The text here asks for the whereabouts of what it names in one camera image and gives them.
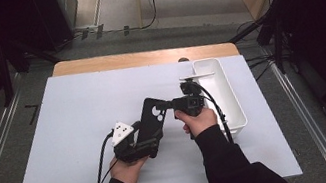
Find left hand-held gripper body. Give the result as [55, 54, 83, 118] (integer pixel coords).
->
[108, 117, 155, 166]

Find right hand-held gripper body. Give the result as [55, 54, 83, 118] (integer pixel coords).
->
[167, 70, 223, 121]

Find black phone case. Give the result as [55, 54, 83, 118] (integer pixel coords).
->
[128, 94, 178, 148]

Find white plastic bin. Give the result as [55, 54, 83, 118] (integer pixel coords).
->
[190, 52, 250, 140]

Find person's left hand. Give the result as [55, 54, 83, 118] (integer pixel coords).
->
[107, 151, 153, 183]

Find person's right hand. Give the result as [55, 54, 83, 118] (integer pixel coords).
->
[173, 103, 221, 141]

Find white board sheet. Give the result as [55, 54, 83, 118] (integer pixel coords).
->
[0, 36, 304, 183]

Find black metal stand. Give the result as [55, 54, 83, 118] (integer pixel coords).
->
[222, 0, 303, 83]
[0, 32, 68, 108]

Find black cabinet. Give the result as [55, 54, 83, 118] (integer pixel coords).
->
[31, 0, 86, 55]

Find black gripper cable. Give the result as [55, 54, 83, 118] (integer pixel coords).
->
[82, 130, 124, 183]
[194, 77, 235, 149]

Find black floor cables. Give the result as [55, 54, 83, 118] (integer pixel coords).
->
[238, 16, 280, 84]

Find black hanging cable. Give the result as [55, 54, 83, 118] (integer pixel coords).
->
[121, 0, 165, 34]

